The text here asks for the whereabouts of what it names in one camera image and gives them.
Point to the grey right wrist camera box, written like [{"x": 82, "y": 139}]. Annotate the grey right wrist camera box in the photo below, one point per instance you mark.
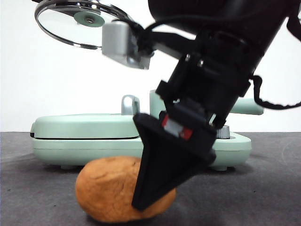
[{"x": 117, "y": 40}]

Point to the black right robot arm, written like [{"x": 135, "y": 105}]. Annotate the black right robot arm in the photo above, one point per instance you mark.
[{"x": 235, "y": 14}]

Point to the mint green hinged grill cover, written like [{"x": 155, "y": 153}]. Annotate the mint green hinged grill cover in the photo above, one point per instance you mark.
[{"x": 82, "y": 124}]

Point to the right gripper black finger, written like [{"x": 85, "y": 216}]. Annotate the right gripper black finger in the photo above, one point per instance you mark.
[{"x": 164, "y": 164}]

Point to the silver control knob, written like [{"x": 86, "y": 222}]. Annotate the silver control knob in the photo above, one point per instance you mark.
[{"x": 223, "y": 133}]

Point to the brown potato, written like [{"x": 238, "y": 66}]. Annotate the brown potato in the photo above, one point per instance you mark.
[{"x": 105, "y": 188}]

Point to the mint green breakfast machine base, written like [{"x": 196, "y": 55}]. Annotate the mint green breakfast machine base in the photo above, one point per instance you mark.
[{"x": 94, "y": 153}]

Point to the glass lid with green knob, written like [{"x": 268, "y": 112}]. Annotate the glass lid with green knob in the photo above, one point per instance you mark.
[{"x": 68, "y": 26}]

